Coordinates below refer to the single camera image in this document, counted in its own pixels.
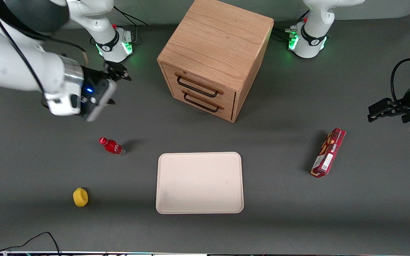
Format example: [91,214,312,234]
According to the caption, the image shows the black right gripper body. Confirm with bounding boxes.
[80,67,117,122]

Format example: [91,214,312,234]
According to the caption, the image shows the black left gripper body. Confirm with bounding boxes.
[393,101,410,123]

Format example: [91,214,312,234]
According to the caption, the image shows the wooden drawer with black handle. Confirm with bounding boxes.
[162,63,237,109]
[171,85,235,122]

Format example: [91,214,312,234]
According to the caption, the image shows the black cable along right arm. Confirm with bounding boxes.
[0,11,88,96]

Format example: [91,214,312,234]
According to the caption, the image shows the red plastic bottle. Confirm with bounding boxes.
[99,137,126,156]

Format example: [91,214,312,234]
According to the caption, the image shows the thin black cable at table edge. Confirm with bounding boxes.
[0,232,61,256]

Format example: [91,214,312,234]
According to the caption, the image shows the yellow lemon toy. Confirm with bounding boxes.
[73,187,88,207]

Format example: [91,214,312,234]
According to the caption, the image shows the wooden drawer cabinet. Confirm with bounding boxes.
[157,0,275,123]

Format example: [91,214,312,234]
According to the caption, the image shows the black cable at right arm base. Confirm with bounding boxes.
[114,5,148,45]

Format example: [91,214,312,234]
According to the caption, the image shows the red snack box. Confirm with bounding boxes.
[310,128,346,178]

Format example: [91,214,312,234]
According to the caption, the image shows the black cables at left arm base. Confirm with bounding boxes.
[272,10,310,40]

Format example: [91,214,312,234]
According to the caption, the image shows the beige rectangular tray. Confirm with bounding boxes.
[156,152,244,214]

